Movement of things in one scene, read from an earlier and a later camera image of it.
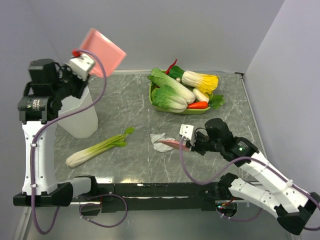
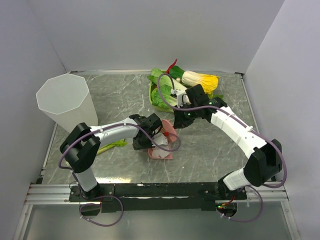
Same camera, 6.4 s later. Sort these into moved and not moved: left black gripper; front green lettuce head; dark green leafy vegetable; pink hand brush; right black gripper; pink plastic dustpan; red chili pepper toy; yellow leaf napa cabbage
Moved: left black gripper; right black gripper; pink hand brush; pink plastic dustpan
Not moved: red chili pepper toy; front green lettuce head; dark green leafy vegetable; yellow leaf napa cabbage
